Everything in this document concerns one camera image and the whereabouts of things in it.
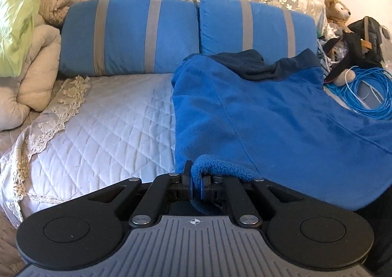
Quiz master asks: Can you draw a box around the white quilted bedspread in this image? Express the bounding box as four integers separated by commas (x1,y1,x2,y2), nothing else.
0,73,353,229

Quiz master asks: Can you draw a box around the white striped cloth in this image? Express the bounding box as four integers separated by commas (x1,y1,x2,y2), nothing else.
317,35,333,76

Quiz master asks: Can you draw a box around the cream comforter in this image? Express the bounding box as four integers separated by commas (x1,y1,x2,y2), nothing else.
0,24,62,132

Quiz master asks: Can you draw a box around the thin white cable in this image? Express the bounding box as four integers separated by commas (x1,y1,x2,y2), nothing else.
343,69,383,103

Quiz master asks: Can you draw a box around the light blue cloth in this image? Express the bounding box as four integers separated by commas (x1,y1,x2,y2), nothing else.
357,81,382,106

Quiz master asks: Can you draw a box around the blue grey-striped pillow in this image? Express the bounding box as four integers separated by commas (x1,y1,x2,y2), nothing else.
198,0,319,57
58,0,199,77

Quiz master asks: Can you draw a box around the brown teddy bear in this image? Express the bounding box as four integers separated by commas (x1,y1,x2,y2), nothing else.
324,0,352,33

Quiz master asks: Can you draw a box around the blue cable coil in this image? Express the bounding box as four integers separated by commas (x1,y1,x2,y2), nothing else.
329,66,392,120

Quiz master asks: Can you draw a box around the beige knitted blanket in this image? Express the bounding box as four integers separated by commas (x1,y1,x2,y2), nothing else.
38,0,87,27

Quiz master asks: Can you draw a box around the beige plush toy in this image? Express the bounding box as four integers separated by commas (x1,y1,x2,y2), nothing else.
332,67,356,86

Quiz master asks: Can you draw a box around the blue fleece jacket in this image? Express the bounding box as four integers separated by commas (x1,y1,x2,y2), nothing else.
171,49,392,216

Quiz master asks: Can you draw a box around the light green blanket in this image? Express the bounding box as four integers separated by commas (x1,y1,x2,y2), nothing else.
0,0,86,78

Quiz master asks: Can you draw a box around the clear plastic bag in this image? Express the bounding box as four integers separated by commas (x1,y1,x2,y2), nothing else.
323,22,350,63

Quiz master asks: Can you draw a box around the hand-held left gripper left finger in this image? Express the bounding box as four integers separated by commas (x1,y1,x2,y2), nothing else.
89,160,194,229

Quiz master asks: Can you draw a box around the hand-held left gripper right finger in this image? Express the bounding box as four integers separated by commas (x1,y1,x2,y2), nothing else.
200,173,304,229

